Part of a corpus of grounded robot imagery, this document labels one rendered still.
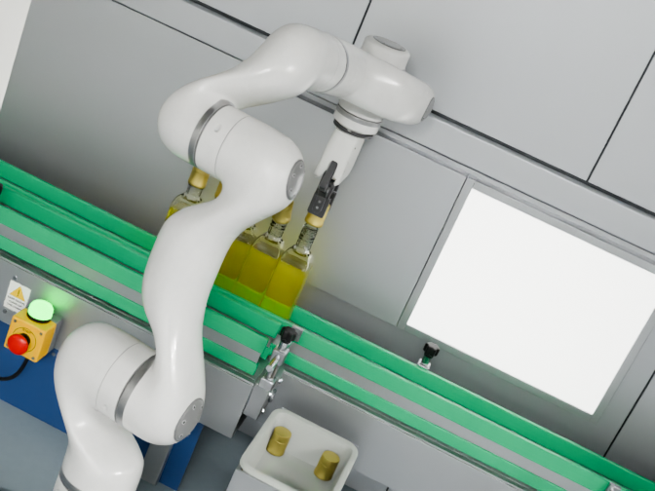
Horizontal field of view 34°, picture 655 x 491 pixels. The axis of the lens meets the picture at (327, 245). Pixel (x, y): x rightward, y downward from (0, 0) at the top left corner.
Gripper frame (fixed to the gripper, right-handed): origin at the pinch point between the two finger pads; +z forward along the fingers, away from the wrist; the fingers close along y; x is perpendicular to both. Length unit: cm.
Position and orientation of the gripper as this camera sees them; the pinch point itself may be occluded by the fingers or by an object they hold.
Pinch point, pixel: (322, 202)
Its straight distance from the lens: 198.0
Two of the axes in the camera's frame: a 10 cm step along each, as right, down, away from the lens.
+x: 8.9, 4.4, -1.1
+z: -3.7, 8.5, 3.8
